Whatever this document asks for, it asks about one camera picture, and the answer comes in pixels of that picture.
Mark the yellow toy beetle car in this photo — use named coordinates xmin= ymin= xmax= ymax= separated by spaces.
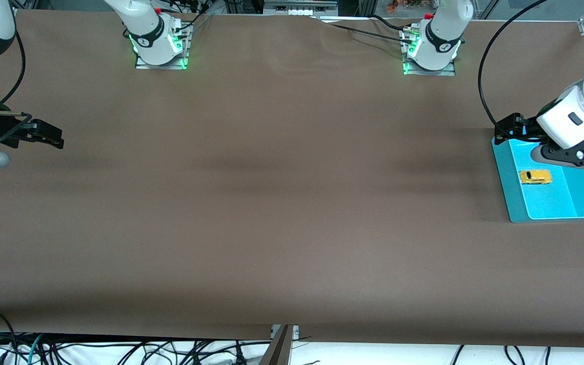
xmin=519 ymin=170 xmax=553 ymax=186

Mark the metal table edge bracket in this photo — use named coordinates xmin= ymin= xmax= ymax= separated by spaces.
xmin=270 ymin=324 xmax=301 ymax=365

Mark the cyan plastic storage box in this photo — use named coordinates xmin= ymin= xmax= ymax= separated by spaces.
xmin=491 ymin=134 xmax=584 ymax=224

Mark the white power strip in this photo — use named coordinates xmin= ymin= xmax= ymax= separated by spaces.
xmin=264 ymin=0 xmax=339 ymax=16

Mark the teal cable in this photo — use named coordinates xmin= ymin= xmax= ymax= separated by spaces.
xmin=24 ymin=334 xmax=45 ymax=365

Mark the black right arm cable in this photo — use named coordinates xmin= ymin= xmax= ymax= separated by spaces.
xmin=0 ymin=28 xmax=27 ymax=104

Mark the long black tabletop cable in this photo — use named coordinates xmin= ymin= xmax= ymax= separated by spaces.
xmin=317 ymin=17 xmax=414 ymax=44

